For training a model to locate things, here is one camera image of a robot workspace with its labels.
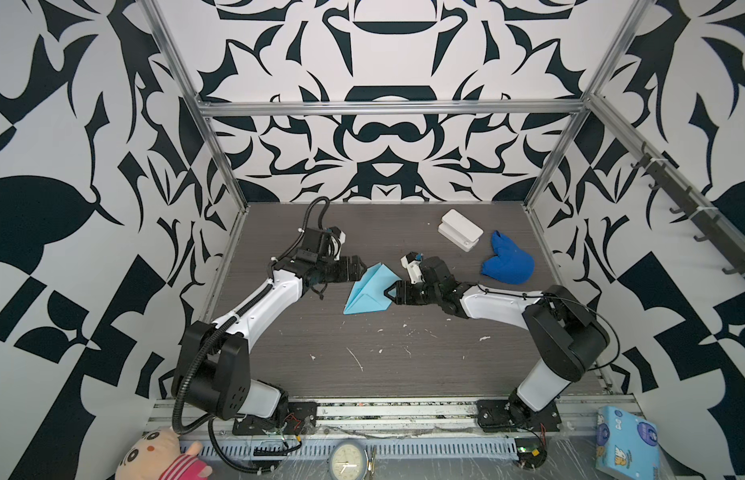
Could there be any small black electronics module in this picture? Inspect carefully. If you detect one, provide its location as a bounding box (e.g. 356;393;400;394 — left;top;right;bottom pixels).
515;438;548;471

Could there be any light blue paper sheet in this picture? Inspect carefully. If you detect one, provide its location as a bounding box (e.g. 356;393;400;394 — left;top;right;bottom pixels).
344;263;400;315

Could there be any pink plush toy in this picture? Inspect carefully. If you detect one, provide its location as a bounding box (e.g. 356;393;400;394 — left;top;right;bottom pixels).
114;428;214;480

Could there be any white slotted cable duct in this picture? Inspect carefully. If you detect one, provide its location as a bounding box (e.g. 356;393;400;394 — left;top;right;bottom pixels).
218;437;518;461

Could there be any round analog clock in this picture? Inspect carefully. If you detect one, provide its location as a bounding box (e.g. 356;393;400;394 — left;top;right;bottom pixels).
328;440;370;480

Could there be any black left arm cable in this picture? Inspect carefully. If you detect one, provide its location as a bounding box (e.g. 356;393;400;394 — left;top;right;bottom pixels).
205;416;290;475

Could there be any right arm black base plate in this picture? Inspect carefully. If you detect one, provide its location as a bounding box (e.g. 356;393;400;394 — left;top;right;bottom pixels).
476;399;562;433

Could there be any blue tissue pack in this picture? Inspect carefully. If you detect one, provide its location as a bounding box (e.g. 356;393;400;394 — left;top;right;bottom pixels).
596;406;661;480

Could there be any white rectangular box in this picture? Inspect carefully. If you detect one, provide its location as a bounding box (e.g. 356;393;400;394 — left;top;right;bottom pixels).
438;209;484;252

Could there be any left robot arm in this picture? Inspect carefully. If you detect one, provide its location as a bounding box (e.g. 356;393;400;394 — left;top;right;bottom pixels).
172;227;366;435

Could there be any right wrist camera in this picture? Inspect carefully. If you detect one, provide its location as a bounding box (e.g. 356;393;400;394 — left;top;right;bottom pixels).
401;252;424;284

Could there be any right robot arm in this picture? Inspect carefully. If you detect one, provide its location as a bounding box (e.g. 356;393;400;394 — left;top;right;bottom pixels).
383;256;611;419

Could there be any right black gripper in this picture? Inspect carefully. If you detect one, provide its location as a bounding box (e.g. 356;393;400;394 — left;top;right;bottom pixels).
383;279;445;306

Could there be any black wall hook rack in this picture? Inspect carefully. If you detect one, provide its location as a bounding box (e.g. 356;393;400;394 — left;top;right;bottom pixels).
632;142;745;280

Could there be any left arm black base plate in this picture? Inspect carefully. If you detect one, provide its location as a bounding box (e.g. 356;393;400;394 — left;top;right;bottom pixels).
232;401;318;436

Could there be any blue cloth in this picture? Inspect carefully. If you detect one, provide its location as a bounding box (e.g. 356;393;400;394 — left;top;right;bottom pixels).
481;230;536;285

